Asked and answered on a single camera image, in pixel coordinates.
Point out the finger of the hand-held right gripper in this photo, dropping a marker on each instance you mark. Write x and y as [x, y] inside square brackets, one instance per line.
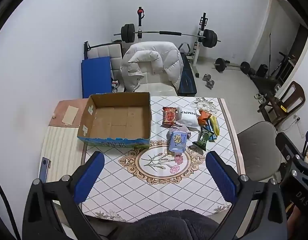
[287, 145]

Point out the blue foam mat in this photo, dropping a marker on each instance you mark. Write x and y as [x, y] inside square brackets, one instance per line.
[96, 76]

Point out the short barbell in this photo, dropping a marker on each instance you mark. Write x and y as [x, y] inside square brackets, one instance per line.
[220, 64]

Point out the grey round chair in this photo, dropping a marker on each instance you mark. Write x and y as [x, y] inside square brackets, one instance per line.
[258, 150]

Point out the white puffer jacket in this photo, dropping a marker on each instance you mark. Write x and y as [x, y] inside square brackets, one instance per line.
[154, 62]

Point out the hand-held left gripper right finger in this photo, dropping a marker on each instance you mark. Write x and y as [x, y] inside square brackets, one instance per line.
[221, 177]

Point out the floral patterned tablecloth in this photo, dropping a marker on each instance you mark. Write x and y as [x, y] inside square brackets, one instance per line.
[144, 192]

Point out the person's dark fleece clothing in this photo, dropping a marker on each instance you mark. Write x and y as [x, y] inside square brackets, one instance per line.
[169, 226]

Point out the yellow snack packet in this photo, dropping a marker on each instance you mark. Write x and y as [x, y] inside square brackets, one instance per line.
[215, 126]

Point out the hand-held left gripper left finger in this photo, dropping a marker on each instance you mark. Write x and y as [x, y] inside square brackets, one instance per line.
[90, 177]

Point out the cream striped table mat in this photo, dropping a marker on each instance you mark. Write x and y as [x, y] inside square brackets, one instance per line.
[60, 150]

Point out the blue striped snack packet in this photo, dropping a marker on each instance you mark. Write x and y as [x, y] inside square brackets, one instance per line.
[210, 131]

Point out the green snack packet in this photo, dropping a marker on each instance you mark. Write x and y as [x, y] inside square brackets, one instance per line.
[203, 140]

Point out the white squat rack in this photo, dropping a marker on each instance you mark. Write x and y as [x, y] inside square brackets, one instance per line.
[200, 45]

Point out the beige paper piece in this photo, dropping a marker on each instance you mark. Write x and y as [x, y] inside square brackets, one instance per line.
[70, 115]

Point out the open cardboard box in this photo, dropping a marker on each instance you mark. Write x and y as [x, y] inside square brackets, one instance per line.
[119, 120]

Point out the long barbell with black plates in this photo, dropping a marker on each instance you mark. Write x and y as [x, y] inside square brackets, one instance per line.
[127, 33]

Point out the orange snack packet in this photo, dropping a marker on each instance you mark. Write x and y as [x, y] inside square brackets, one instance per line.
[203, 117]

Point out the brown wooden chair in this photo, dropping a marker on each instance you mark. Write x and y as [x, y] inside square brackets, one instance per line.
[293, 97]

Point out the red snack packet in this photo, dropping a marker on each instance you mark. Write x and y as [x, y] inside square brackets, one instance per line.
[169, 117]

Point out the black weight bench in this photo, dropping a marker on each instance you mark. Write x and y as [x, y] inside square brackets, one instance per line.
[187, 80]

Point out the white plastic packet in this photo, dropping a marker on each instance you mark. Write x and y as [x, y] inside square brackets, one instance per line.
[188, 117]

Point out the black speaker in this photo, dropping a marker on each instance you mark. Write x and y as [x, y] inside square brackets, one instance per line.
[261, 70]

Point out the metal bracket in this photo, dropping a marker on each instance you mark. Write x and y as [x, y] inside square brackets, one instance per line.
[45, 167]

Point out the pair of shoes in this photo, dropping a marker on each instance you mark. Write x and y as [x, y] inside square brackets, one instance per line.
[260, 97]

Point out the chrome dumbbell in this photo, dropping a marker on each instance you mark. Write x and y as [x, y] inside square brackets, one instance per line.
[206, 77]
[210, 83]

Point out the light blue tissue pack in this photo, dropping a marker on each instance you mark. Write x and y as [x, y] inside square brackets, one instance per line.
[177, 142]

